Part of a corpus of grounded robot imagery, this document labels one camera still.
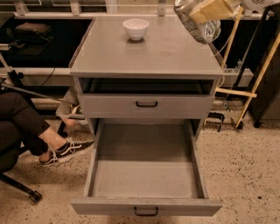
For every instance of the open grey lower drawer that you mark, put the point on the open grey lower drawer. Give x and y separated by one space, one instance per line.
144 170

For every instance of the seated person dark trousers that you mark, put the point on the seated person dark trousers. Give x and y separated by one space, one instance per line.
37 135

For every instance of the black office chair base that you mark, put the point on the black office chair base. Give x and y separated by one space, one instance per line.
33 195

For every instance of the black white sneaker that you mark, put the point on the black white sneaker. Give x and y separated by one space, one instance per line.
67 152

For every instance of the white ceramic bowl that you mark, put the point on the white ceramic bowl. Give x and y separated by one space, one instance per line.
135 28

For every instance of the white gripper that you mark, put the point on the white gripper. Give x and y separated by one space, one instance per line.
256 3

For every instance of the wooden easel frame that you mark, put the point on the wooden easel frame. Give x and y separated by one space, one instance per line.
252 51

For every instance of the dark box on shelf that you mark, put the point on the dark box on shelf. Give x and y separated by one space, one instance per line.
34 33

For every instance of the closed grey upper drawer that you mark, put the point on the closed grey upper drawer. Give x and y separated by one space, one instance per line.
160 106

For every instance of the grey wooden drawer cabinet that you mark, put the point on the grey wooden drawer cabinet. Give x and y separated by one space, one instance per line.
167 61

